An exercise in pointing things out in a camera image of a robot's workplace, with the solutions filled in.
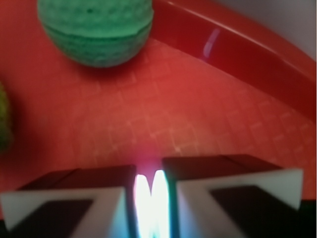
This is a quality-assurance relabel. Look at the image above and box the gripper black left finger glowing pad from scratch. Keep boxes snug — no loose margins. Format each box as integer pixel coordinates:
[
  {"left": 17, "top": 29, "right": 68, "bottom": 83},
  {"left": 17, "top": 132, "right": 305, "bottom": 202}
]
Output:
[{"left": 0, "top": 165, "right": 152, "bottom": 238}]

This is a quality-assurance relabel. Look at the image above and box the green plush toy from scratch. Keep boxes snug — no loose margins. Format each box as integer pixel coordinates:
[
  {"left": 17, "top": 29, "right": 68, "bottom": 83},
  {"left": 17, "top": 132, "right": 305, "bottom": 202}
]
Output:
[{"left": 0, "top": 83, "right": 13, "bottom": 152}]

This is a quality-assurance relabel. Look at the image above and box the green textured ball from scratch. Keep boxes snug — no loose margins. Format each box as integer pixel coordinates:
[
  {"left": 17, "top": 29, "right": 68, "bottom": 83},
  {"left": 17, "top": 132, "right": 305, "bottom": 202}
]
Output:
[{"left": 37, "top": 0, "right": 154, "bottom": 68}]

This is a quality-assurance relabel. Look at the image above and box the red plastic tray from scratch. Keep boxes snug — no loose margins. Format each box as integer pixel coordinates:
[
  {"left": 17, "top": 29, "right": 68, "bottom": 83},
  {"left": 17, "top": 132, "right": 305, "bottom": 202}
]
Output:
[{"left": 0, "top": 0, "right": 316, "bottom": 199}]

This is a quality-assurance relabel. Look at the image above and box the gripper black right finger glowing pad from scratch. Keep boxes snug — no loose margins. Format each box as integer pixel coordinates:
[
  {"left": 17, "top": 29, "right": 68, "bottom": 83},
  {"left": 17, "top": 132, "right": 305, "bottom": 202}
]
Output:
[{"left": 161, "top": 154, "right": 317, "bottom": 238}]

